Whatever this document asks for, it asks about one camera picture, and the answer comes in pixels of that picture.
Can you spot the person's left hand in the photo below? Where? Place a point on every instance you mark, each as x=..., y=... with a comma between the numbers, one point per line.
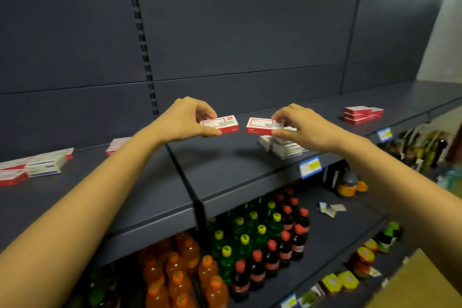
x=180, y=120

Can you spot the person's right hand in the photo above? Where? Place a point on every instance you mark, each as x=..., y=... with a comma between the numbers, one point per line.
x=314, y=131

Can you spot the white blue paperclip boxes group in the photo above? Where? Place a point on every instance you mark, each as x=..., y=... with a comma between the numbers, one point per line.
x=287, y=150

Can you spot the red box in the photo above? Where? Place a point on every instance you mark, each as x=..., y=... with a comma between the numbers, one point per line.
x=225, y=124
x=260, y=125

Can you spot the stack of red boxes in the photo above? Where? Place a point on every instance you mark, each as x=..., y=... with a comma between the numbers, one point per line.
x=357, y=115

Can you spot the dark grey metal shelf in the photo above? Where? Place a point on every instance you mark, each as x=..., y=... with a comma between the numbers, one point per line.
x=234, y=30

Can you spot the red and white boxes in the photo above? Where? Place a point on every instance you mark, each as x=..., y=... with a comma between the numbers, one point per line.
x=11, y=178

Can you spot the person's left forearm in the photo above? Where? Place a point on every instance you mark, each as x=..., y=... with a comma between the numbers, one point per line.
x=79, y=217

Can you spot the person's right forearm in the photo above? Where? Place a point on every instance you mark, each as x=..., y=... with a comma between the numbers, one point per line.
x=408, y=196

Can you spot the dark sauce jug orange label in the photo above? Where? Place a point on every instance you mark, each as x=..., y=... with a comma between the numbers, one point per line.
x=347, y=187
x=362, y=186

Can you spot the loose blue yellow tag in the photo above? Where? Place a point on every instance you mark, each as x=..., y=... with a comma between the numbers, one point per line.
x=322, y=207

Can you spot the loose white paper tag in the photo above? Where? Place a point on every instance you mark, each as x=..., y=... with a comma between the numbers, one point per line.
x=338, y=207

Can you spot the loose beige paper tag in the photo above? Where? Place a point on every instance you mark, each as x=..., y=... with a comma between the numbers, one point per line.
x=330, y=212

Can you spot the cluster of assorted bottles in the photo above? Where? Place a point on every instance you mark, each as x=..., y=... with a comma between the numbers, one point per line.
x=418, y=152

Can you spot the yellow-lidded jar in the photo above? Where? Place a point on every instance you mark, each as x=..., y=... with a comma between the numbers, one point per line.
x=370, y=245
x=361, y=262

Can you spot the green glass bottle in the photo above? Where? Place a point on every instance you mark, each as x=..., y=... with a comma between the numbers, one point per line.
x=384, y=241
x=395, y=230

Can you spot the group of red-capped cola bottles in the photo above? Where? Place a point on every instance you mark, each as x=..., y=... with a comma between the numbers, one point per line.
x=272, y=262

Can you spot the group of yellow-capped green bottles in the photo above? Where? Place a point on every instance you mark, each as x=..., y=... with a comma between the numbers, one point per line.
x=226, y=264

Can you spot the group of orange soda bottles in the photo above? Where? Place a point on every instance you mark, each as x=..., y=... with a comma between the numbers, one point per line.
x=207, y=275

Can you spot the small blue yellow price tag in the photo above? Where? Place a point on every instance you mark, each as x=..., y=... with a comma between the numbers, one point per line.
x=288, y=302

